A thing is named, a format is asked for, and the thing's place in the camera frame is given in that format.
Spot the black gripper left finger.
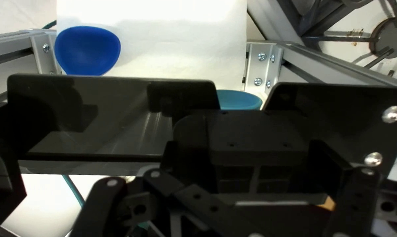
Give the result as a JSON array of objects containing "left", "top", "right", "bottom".
[{"left": 69, "top": 109, "right": 255, "bottom": 237}]

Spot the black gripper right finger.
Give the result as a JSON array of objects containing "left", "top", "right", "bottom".
[{"left": 249, "top": 111, "right": 397, "bottom": 237}]

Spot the blue plastic serving spoon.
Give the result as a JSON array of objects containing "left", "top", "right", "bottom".
[{"left": 52, "top": 24, "right": 122, "bottom": 78}]

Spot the teal plastic piece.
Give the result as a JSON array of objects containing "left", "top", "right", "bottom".
[{"left": 214, "top": 88, "right": 265, "bottom": 112}]

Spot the black cast iron stove grate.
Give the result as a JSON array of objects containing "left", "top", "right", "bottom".
[{"left": 249, "top": 0, "right": 397, "bottom": 84}]

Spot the white gas stove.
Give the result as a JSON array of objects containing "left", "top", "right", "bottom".
[{"left": 246, "top": 0, "right": 397, "bottom": 87}]

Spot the green cable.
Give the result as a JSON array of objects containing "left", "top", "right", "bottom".
[{"left": 59, "top": 171, "right": 87, "bottom": 208}]

